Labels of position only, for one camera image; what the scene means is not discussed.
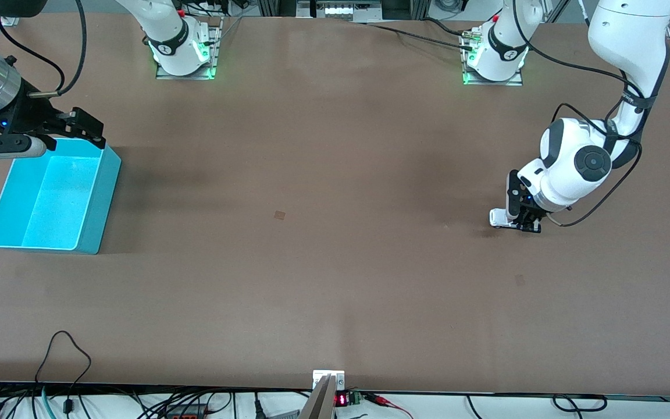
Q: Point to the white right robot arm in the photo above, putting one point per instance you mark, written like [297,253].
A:
[166,29]

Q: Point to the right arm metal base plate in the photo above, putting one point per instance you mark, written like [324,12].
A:
[217,46]

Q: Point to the white jeep toy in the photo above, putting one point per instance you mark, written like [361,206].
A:
[498,218]

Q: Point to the red digit display module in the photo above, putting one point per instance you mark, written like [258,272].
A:
[342,400]

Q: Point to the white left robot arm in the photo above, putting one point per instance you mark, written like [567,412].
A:
[567,174]

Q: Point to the red clip leads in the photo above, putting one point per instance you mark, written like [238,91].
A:
[378,399]

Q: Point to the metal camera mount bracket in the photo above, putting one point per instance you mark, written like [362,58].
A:
[326,401]

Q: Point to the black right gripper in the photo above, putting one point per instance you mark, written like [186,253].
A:
[28,116]

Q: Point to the teal plastic bin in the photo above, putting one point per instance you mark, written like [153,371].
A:
[50,198]

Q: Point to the orange power strip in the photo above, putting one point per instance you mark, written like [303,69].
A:
[186,415]

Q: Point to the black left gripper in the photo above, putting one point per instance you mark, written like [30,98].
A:
[531,217]

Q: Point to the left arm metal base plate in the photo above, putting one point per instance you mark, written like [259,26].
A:
[512,82]

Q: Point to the aluminium frame rack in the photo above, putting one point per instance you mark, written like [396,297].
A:
[277,7]

